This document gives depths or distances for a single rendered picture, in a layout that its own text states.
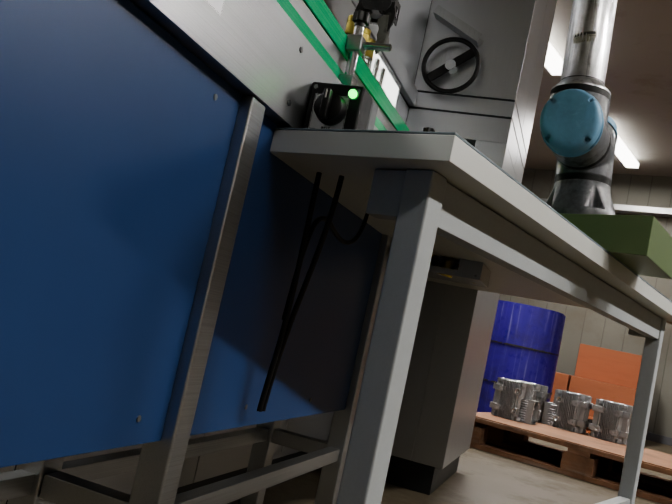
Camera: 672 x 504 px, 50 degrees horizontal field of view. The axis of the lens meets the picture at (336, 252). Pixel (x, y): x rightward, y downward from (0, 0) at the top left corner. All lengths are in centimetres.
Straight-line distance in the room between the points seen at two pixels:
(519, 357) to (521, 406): 121
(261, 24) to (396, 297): 36
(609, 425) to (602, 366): 297
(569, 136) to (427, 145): 63
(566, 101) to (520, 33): 132
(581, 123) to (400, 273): 68
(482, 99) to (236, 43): 191
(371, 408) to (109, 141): 43
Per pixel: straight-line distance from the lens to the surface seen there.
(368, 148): 91
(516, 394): 439
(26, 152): 63
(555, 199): 158
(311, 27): 110
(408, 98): 265
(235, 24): 85
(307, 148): 96
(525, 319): 560
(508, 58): 275
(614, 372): 750
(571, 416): 463
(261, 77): 91
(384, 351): 88
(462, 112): 270
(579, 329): 846
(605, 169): 161
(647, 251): 147
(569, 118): 147
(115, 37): 71
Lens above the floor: 51
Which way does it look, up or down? 5 degrees up
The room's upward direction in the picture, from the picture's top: 12 degrees clockwise
